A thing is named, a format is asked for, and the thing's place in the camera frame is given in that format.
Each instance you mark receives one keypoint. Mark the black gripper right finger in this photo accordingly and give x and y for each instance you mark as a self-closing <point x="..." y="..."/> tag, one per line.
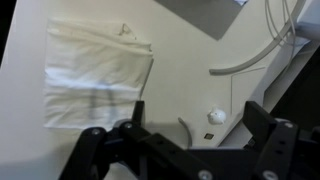
<point x="280" y="150"/>

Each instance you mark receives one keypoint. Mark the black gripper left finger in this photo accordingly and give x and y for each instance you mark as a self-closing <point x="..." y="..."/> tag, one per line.
<point x="100" y="150"/>

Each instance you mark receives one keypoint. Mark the white round knob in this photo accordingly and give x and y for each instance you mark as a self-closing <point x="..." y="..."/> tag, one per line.
<point x="216" y="116"/>

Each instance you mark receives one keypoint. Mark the small black square chip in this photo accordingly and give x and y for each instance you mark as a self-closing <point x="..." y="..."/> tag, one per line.
<point x="209" y="136"/>

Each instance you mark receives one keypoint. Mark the white monitor stand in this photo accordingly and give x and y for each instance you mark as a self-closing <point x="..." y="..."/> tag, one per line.
<point x="253" y="60"/>

